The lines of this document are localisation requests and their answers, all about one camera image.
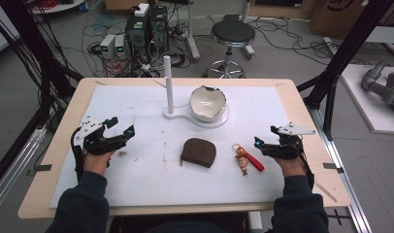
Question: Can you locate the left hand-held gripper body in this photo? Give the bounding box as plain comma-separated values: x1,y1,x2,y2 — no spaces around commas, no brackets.
73,116,127,156

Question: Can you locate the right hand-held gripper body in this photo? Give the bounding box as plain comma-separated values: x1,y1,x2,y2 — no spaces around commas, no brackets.
262,121,317,160

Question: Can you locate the person's left hand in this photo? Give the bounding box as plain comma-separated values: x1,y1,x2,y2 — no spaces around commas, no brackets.
82,150,115,177

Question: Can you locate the person's right hand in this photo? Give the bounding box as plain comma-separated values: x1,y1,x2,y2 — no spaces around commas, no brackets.
275,155,306,179

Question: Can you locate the light wooden table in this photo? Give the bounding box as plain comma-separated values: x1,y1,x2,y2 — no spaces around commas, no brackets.
17,77,352,219

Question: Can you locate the white foam mat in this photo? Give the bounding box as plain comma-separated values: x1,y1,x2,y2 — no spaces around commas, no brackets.
49,84,319,209

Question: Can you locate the thin wooden stick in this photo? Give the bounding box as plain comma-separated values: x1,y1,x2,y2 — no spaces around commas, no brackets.
315,182,339,204

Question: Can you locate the brown pouch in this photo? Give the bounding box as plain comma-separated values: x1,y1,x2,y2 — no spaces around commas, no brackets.
180,137,217,169

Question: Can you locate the white stand with pole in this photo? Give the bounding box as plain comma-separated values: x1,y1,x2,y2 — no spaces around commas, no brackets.
162,55,230,130

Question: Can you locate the white broken eggshell bowl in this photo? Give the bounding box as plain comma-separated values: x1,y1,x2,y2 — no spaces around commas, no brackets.
188,84,228,123

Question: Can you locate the grey power supply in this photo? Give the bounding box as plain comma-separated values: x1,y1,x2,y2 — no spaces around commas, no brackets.
115,34,127,60
99,33,117,60

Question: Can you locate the white table leg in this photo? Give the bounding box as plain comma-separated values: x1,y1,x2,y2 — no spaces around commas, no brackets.
247,211,264,233

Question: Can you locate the white platform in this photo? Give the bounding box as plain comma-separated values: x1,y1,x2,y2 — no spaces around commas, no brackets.
340,63,394,136

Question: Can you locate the black computer tower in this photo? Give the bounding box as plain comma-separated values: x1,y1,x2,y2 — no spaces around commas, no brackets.
148,5,170,52
124,9,151,63

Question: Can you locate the white power strip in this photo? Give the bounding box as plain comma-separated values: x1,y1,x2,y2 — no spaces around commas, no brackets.
323,36,341,56

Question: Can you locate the grey stand leg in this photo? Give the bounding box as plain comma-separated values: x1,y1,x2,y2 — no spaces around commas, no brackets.
184,0,202,63
241,0,256,61

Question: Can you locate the black round stool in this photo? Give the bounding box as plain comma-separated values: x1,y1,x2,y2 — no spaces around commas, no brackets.
202,19,257,80

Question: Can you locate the white box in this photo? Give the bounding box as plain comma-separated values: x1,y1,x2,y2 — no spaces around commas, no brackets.
134,2,150,18

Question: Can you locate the cardboard box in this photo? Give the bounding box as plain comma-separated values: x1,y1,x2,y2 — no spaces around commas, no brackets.
309,0,394,41

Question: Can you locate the doll keychain with red strap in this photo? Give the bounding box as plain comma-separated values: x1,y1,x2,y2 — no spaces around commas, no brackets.
231,143,266,177

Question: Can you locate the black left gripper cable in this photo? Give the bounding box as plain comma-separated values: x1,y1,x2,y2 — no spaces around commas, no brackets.
70,127,86,183

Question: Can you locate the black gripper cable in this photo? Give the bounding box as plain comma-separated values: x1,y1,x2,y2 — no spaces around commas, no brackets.
70,127,86,183
293,142,316,191

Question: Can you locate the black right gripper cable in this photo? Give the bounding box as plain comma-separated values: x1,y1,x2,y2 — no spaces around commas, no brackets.
293,142,316,191

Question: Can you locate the aluminium rail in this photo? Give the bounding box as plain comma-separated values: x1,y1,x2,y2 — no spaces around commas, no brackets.
0,126,48,217
308,106,375,233

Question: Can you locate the tangle of floor cables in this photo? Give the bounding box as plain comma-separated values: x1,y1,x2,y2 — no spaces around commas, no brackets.
60,3,193,79

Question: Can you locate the black frame post with cables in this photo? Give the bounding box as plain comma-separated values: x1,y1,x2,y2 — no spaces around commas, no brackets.
0,0,84,124

